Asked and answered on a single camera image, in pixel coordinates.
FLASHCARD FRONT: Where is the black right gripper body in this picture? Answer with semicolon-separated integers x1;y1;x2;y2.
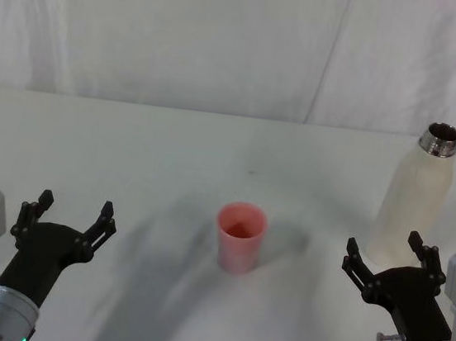
359;259;456;341

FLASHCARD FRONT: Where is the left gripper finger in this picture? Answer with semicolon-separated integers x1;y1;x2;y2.
72;197;121;268
8;184;58;253

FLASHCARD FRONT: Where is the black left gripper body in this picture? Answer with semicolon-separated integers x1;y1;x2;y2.
0;216;96;315

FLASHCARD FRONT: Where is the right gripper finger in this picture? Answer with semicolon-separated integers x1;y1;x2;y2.
401;230;453;299
336;235;389;309

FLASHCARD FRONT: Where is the cream vacuum bottle steel neck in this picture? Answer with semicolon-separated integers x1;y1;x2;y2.
363;115;456;276

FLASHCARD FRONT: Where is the white table cloth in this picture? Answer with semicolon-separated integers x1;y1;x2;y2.
0;85;456;341

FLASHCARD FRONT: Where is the pink plastic cup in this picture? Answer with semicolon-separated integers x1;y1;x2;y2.
210;198;271;280

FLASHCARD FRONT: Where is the white curtain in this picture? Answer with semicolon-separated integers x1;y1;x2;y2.
0;0;456;144

